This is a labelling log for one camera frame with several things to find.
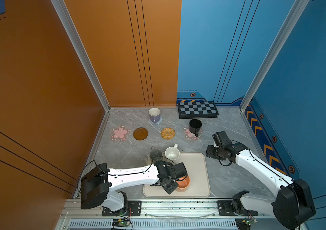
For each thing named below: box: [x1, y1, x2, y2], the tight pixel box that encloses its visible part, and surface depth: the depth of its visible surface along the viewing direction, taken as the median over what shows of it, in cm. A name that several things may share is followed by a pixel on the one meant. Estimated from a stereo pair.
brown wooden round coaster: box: [133, 127, 149, 141], surface depth 105 cm
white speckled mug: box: [164, 143, 181, 161], surface depth 88 cm
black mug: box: [188, 118, 203, 138], surface depth 99 cm
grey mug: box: [149, 146, 163, 161], surface depth 85 cm
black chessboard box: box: [177, 101, 219, 119], surface depth 118 cm
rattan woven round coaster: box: [160, 127, 176, 140], surface depth 107 cm
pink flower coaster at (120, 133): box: [110, 124, 131, 142], surface depth 107 cm
